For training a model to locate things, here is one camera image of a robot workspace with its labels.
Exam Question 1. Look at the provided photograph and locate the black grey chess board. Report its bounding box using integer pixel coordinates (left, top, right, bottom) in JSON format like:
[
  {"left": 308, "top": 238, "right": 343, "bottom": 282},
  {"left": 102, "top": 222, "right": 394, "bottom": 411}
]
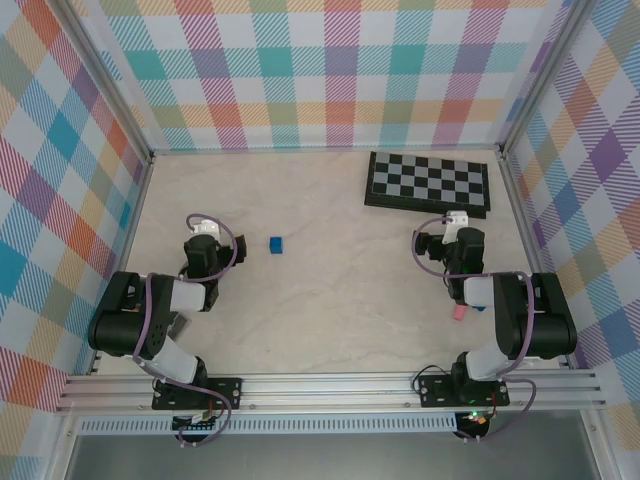
[{"left": 363, "top": 150, "right": 492, "bottom": 220}]

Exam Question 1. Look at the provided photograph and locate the small circuit board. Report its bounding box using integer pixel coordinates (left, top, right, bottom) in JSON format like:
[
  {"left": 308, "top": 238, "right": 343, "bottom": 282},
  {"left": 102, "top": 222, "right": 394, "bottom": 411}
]
[
  {"left": 457, "top": 409, "right": 494, "bottom": 431},
  {"left": 172, "top": 412, "right": 221, "bottom": 434}
]

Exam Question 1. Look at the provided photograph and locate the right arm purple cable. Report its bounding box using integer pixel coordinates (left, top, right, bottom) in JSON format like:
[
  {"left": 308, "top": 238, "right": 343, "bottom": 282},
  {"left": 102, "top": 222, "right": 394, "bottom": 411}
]
[{"left": 412, "top": 214, "right": 539, "bottom": 446}]

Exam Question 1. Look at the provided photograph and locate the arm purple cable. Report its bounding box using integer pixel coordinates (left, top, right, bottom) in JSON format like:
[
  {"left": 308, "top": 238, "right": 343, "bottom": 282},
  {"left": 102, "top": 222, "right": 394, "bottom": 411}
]
[
  {"left": 412, "top": 214, "right": 539, "bottom": 446},
  {"left": 132, "top": 213, "right": 246, "bottom": 449}
]

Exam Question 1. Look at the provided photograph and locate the aluminium table edge rail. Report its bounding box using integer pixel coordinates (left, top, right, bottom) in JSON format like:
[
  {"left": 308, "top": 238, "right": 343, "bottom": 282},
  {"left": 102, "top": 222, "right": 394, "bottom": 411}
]
[
  {"left": 87, "top": 154, "right": 156, "bottom": 376},
  {"left": 499, "top": 147, "right": 576, "bottom": 371}
]

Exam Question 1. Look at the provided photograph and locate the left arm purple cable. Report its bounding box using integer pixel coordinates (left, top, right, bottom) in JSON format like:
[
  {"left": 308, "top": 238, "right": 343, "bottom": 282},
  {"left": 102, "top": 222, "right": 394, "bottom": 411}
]
[{"left": 132, "top": 213, "right": 246, "bottom": 449}]

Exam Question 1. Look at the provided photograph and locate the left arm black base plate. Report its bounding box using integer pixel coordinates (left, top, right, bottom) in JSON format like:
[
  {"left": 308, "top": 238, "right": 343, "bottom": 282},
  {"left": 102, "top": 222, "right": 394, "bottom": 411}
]
[{"left": 151, "top": 377, "right": 245, "bottom": 411}]

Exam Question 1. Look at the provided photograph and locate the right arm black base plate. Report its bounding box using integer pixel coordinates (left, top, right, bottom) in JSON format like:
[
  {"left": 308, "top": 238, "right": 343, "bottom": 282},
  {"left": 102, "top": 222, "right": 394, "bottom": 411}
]
[{"left": 417, "top": 374, "right": 511, "bottom": 409}]

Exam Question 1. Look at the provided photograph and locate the wide aluminium base rail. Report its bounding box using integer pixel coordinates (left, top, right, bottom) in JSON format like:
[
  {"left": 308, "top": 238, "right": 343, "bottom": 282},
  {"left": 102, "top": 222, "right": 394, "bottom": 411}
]
[{"left": 54, "top": 372, "right": 609, "bottom": 414}]

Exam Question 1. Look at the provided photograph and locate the aluminium frame post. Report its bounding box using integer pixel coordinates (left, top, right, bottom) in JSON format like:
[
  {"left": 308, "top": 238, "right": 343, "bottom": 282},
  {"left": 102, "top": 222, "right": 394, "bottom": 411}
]
[
  {"left": 52, "top": 0, "right": 154, "bottom": 164},
  {"left": 498, "top": 0, "right": 591, "bottom": 156}
]

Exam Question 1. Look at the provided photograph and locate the slotted white cable duct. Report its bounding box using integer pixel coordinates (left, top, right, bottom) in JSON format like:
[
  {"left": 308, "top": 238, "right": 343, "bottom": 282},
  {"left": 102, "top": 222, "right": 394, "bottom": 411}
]
[{"left": 78, "top": 417, "right": 459, "bottom": 435}]

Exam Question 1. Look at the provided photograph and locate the aluminium frame leg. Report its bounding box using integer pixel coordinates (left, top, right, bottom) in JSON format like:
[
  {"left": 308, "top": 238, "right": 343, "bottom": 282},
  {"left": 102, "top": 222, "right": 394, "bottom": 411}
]
[
  {"left": 582, "top": 410, "right": 617, "bottom": 480},
  {"left": 47, "top": 413, "right": 81, "bottom": 480}
]

